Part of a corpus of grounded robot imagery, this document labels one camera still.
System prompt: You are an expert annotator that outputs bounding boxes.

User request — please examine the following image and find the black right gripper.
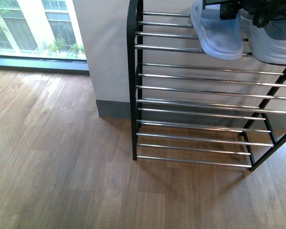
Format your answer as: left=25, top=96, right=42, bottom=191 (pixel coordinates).
left=202, top=0, right=241, bottom=19

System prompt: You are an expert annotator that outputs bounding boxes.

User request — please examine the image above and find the light blue slipper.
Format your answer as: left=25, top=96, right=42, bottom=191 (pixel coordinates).
left=190, top=0, right=244, bottom=61

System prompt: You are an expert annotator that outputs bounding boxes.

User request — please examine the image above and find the grey knit sneaker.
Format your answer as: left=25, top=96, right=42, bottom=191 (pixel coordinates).
left=239, top=0, right=286, bottom=65

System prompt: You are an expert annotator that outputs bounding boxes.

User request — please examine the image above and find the black metal shoe rack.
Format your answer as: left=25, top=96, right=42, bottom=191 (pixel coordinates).
left=126, top=0, right=286, bottom=170

